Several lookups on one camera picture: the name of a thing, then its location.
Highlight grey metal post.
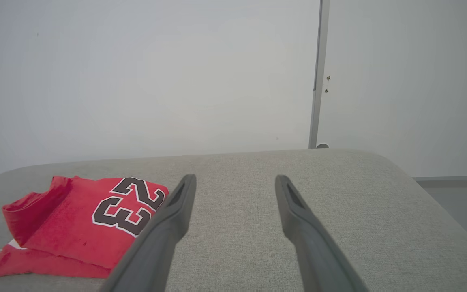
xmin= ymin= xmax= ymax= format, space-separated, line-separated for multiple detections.
xmin=308 ymin=0 xmax=330 ymax=150

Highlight grey baseboard strip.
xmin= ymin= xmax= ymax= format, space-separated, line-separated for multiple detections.
xmin=413 ymin=175 xmax=467 ymax=188

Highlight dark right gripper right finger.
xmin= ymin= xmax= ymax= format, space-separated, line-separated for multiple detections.
xmin=275 ymin=174 xmax=370 ymax=292

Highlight red basketball jersey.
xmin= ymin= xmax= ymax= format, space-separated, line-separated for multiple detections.
xmin=0 ymin=175 xmax=169 ymax=279

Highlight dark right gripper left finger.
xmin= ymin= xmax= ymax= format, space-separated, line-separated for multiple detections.
xmin=98 ymin=174 xmax=197 ymax=292

